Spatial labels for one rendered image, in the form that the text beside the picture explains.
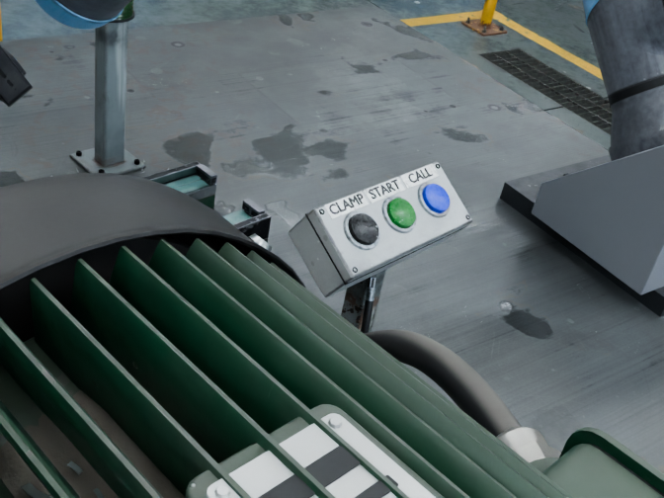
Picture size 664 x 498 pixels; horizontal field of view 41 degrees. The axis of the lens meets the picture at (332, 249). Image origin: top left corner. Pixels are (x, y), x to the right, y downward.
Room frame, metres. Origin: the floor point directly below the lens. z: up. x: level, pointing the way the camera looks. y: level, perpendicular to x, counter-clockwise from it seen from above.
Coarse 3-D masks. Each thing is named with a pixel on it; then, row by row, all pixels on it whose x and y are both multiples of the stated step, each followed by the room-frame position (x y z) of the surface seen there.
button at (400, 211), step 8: (392, 200) 0.69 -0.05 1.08; (400, 200) 0.69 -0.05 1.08; (392, 208) 0.68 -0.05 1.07; (400, 208) 0.69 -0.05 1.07; (408, 208) 0.69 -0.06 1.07; (392, 216) 0.67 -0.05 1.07; (400, 216) 0.68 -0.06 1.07; (408, 216) 0.68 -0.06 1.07; (400, 224) 0.67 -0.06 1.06; (408, 224) 0.68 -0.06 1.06
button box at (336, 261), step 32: (384, 192) 0.70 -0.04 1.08; (416, 192) 0.72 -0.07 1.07; (448, 192) 0.75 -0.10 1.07; (320, 224) 0.63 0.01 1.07; (384, 224) 0.67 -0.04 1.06; (416, 224) 0.69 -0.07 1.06; (448, 224) 0.71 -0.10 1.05; (320, 256) 0.63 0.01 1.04; (352, 256) 0.62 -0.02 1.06; (384, 256) 0.64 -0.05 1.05; (320, 288) 0.63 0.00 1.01
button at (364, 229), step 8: (352, 216) 0.65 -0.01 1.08; (360, 216) 0.65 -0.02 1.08; (368, 216) 0.66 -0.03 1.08; (352, 224) 0.64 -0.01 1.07; (360, 224) 0.65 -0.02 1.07; (368, 224) 0.65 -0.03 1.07; (376, 224) 0.66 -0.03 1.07; (352, 232) 0.64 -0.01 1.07; (360, 232) 0.64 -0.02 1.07; (368, 232) 0.64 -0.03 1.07; (376, 232) 0.65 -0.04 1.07; (360, 240) 0.63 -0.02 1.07; (368, 240) 0.64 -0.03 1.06
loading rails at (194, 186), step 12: (180, 168) 0.92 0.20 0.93; (192, 168) 0.93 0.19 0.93; (204, 168) 0.93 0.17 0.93; (156, 180) 0.89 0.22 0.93; (168, 180) 0.90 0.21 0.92; (180, 180) 0.91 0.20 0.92; (192, 180) 0.91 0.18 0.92; (204, 180) 0.92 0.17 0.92; (192, 192) 0.89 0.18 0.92; (204, 192) 0.90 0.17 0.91; (204, 204) 0.91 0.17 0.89; (252, 204) 0.87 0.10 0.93; (228, 216) 0.85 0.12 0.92; (240, 216) 0.86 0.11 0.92; (252, 216) 0.86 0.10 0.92; (264, 216) 0.85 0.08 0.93; (240, 228) 0.82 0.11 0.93; (252, 228) 0.83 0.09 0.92; (264, 228) 0.85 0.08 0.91; (264, 240) 0.85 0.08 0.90
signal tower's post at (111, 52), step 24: (120, 24) 1.10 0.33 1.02; (96, 48) 1.10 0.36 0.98; (120, 48) 1.10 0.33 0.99; (96, 72) 1.10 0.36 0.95; (120, 72) 1.10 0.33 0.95; (96, 96) 1.10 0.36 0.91; (120, 96) 1.10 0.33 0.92; (96, 120) 1.10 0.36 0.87; (120, 120) 1.10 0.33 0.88; (96, 144) 1.09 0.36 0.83; (120, 144) 1.10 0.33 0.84; (96, 168) 1.08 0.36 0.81; (120, 168) 1.09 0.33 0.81
